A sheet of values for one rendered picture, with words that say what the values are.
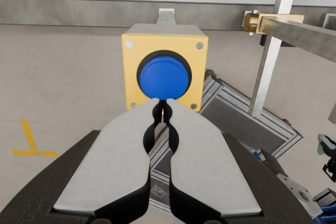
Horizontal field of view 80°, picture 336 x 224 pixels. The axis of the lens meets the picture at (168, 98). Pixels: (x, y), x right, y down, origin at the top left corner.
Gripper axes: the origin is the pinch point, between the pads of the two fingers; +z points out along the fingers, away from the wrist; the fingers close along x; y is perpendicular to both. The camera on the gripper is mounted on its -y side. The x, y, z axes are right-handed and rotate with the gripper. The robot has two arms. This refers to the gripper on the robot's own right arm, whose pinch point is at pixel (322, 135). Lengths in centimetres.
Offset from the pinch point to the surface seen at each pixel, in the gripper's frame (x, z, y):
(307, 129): 66, 83, 57
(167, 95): -55, -41, -34
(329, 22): -5.7, 8.5, -35.5
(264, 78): -25.5, -0.1, -20.3
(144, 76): -56, -41, -36
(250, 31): -32.6, -0.2, -33.7
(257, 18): -31.6, -0.8, -36.9
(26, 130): -171, 82, 64
